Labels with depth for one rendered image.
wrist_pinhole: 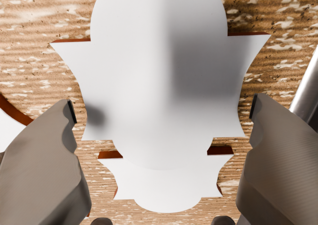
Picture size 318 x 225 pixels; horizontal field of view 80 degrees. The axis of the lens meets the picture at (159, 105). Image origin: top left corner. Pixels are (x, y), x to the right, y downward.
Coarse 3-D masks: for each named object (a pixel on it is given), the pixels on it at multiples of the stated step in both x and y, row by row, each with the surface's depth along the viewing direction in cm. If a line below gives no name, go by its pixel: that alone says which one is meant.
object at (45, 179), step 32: (32, 128) 9; (64, 128) 8; (32, 160) 7; (64, 160) 7; (0, 192) 6; (32, 192) 6; (64, 192) 6; (0, 224) 5; (32, 224) 5; (64, 224) 6
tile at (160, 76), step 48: (144, 0) 9; (192, 0) 9; (96, 48) 10; (144, 48) 10; (192, 48) 10; (240, 48) 10; (96, 96) 12; (144, 96) 12; (192, 96) 12; (144, 144) 14; (192, 144) 14
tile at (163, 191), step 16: (112, 160) 17; (208, 160) 17; (224, 160) 17; (128, 176) 18; (144, 176) 18; (160, 176) 18; (176, 176) 18; (192, 176) 18; (208, 176) 18; (128, 192) 20; (144, 192) 20; (160, 192) 20; (176, 192) 20; (192, 192) 20; (208, 192) 20; (160, 208) 22; (176, 208) 22
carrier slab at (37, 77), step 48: (0, 0) 10; (48, 0) 10; (96, 0) 10; (240, 0) 10; (288, 0) 10; (0, 48) 12; (48, 48) 12; (288, 48) 12; (48, 96) 14; (240, 96) 14; (288, 96) 14; (96, 144) 17; (240, 144) 17; (96, 192) 22
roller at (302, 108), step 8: (312, 56) 14; (312, 64) 14; (312, 72) 14; (304, 80) 15; (312, 80) 15; (304, 88) 15; (312, 88) 15; (296, 96) 16; (304, 96) 16; (312, 96) 16; (296, 104) 16; (304, 104) 16; (312, 104) 16; (296, 112) 17; (304, 112) 17; (312, 112) 17; (304, 120) 17; (240, 216) 30; (240, 224) 31; (248, 224) 30
